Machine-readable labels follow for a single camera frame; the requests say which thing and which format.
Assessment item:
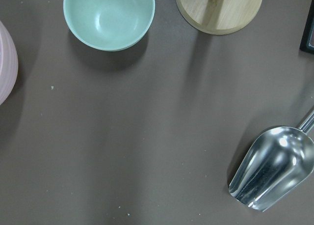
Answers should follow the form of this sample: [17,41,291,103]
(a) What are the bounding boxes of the steel ice scoop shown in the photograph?
[229,110,314,211]

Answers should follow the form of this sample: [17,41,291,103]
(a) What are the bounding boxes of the wooden cup tree stand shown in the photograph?
[176,0,262,35]

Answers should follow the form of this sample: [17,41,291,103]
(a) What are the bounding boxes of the mint green bowl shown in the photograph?
[63,0,155,52]

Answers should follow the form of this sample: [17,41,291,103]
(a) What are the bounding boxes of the pink bowl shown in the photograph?
[0,22,18,104]

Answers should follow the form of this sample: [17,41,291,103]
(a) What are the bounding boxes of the black mirror tray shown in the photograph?
[299,5,314,54]

